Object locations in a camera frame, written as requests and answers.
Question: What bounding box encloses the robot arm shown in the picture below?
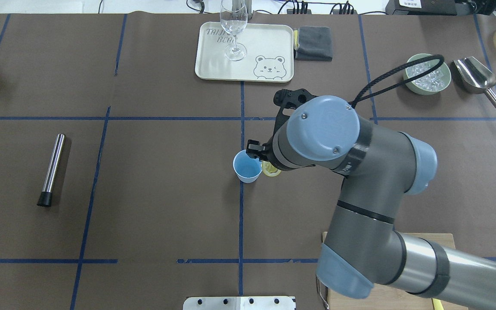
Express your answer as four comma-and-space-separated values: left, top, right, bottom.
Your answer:
246, 89, 496, 310

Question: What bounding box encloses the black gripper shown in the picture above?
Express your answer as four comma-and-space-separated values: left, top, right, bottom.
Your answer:
247, 89, 317, 161

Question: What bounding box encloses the steel ice scoop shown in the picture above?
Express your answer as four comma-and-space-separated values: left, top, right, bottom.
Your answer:
453, 56, 496, 108

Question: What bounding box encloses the lemon slice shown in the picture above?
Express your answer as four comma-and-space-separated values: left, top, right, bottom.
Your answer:
261, 161, 282, 178

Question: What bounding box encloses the steel muddler with black tip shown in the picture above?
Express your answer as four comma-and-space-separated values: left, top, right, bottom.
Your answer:
36, 133, 66, 207

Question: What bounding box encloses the cream bear serving tray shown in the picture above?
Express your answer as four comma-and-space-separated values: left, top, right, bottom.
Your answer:
195, 22, 295, 83

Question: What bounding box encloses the grey folded cloth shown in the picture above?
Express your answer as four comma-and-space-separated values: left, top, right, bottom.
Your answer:
294, 26, 333, 62

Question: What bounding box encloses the green bowl of ice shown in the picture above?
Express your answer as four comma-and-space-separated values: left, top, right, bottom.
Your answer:
403, 59, 452, 96

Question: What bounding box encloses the yellow plastic knife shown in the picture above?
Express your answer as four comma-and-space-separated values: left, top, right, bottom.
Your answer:
432, 298, 445, 310

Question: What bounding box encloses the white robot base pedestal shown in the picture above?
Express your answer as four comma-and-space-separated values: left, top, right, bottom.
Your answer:
183, 296, 297, 310

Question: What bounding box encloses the light blue plastic cup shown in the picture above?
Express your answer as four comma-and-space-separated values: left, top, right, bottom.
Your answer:
232, 150, 263, 184

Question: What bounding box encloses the clear wine glass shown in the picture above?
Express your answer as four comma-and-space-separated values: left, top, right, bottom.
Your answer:
219, 0, 248, 62

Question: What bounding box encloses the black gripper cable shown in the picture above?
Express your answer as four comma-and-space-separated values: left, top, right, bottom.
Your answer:
349, 54, 445, 108

